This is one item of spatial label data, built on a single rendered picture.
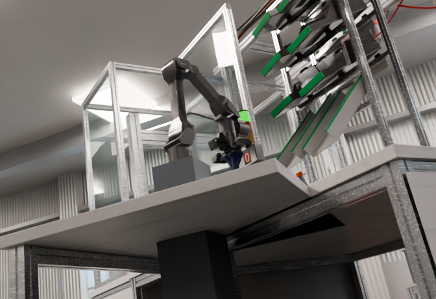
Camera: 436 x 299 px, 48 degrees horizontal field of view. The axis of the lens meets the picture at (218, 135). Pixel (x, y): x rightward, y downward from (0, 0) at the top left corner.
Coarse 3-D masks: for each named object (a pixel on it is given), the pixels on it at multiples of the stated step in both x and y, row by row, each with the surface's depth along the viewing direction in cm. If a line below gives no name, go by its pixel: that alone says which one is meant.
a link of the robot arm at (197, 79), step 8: (184, 64) 167; (192, 72) 171; (192, 80) 175; (200, 80) 174; (200, 88) 176; (208, 88) 176; (208, 96) 177; (216, 96) 177; (216, 104) 177; (224, 104) 177; (216, 112) 179; (224, 112) 177
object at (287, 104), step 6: (312, 66) 162; (294, 84) 172; (300, 84) 173; (294, 90) 171; (318, 90) 165; (288, 96) 153; (294, 96) 153; (300, 96) 154; (282, 102) 156; (288, 102) 154; (294, 102) 158; (300, 102) 167; (276, 108) 160; (282, 108) 158; (288, 108) 162; (276, 114) 161
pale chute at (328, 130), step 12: (360, 84) 144; (336, 96) 156; (348, 96) 141; (360, 96) 143; (336, 108) 154; (348, 108) 139; (324, 120) 151; (336, 120) 135; (348, 120) 137; (312, 132) 147; (324, 132) 149; (336, 132) 134; (312, 144) 145; (324, 144) 141; (312, 156) 144
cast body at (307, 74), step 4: (304, 68) 150; (308, 68) 150; (312, 68) 150; (300, 72) 151; (304, 72) 149; (308, 72) 149; (312, 72) 149; (316, 72) 150; (300, 76) 151; (304, 76) 149; (308, 76) 148; (312, 76) 149; (300, 80) 152; (304, 80) 150; (308, 80) 147; (304, 84) 149
